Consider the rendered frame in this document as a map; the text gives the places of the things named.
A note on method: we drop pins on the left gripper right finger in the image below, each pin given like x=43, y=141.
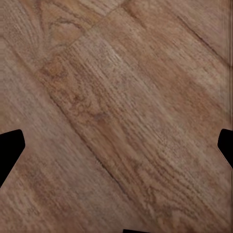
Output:
x=225, y=144

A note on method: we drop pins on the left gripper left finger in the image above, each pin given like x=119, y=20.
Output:
x=11, y=146

